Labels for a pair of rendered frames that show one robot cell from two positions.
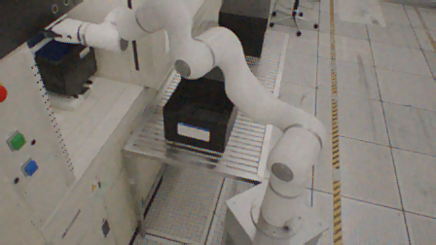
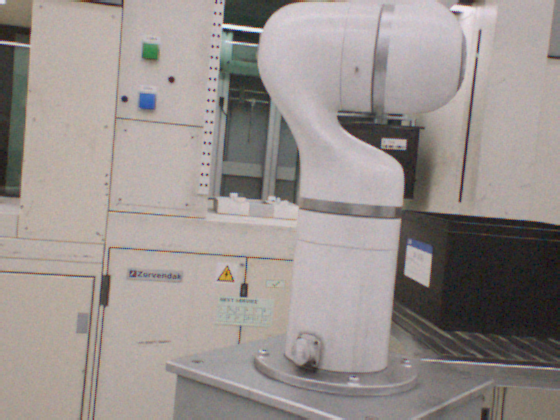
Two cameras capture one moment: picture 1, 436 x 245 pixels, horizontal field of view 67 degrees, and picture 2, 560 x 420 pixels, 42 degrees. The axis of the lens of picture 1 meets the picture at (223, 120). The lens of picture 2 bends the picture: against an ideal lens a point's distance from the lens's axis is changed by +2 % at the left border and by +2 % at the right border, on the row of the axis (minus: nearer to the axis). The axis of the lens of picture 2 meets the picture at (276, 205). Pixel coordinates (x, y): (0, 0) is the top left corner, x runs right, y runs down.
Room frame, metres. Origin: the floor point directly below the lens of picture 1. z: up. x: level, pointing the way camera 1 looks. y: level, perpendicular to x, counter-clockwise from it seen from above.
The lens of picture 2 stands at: (0.34, -1.00, 0.99)
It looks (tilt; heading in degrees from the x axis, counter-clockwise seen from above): 3 degrees down; 72
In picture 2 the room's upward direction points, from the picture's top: 5 degrees clockwise
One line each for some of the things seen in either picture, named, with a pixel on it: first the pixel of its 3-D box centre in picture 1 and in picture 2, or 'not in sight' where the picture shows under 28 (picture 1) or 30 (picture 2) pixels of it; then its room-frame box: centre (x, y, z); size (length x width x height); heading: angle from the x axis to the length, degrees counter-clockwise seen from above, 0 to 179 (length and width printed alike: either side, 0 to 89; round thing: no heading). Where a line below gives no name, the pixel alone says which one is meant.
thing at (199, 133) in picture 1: (203, 111); (494, 269); (1.10, 0.09, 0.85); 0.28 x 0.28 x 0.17; 79
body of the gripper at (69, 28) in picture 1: (73, 30); not in sight; (1.08, 0.59, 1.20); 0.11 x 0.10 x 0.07; 78
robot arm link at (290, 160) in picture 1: (290, 166); (331, 108); (0.65, -0.21, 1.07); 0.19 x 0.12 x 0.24; 151
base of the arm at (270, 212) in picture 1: (280, 199); (341, 290); (0.68, -0.23, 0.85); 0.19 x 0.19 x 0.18
